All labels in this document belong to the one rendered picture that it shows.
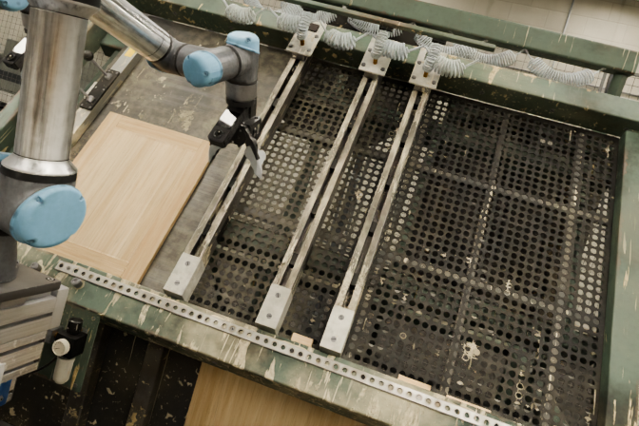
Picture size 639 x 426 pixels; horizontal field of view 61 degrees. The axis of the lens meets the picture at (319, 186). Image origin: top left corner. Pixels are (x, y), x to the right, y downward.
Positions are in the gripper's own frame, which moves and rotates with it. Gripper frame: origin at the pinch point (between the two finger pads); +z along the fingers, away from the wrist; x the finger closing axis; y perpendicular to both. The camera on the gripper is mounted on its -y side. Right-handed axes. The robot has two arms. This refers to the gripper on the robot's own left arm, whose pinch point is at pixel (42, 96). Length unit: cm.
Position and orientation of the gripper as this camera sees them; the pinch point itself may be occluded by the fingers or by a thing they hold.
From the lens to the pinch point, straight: 183.6
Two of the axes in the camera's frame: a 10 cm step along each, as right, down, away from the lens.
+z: -1.1, 8.6, 5.1
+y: 4.0, -4.3, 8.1
